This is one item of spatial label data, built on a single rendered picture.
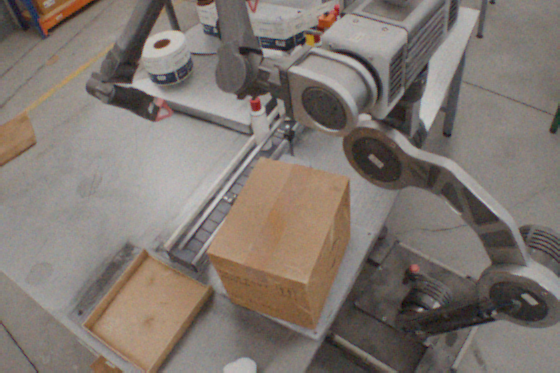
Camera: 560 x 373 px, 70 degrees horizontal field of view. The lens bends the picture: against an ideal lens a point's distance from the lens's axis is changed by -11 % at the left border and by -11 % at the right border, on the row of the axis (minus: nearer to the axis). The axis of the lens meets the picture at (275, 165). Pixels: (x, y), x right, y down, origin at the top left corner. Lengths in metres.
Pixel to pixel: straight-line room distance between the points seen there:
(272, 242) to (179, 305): 0.42
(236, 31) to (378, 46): 0.28
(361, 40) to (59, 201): 1.29
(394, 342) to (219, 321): 0.80
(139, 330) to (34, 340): 1.33
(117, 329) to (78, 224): 0.45
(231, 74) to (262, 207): 0.35
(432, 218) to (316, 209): 1.44
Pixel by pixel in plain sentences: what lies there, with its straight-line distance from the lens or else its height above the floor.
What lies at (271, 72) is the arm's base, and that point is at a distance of 0.82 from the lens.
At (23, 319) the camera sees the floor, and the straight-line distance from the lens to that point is 2.69.
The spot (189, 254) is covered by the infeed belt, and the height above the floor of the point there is 0.88.
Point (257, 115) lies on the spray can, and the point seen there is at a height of 1.04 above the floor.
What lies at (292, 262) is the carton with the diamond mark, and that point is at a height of 1.12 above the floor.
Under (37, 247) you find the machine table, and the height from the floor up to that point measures 0.83.
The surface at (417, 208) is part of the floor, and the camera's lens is 2.44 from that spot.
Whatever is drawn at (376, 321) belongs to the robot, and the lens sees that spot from 1.85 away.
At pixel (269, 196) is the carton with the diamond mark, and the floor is 1.12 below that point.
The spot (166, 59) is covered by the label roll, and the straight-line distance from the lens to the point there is 1.86.
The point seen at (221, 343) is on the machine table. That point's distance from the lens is 1.24.
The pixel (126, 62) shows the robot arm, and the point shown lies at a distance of 1.18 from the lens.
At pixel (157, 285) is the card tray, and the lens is 1.37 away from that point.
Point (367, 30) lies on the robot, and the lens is 0.82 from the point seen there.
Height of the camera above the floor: 1.96
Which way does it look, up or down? 48 degrees down
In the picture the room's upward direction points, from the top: 12 degrees counter-clockwise
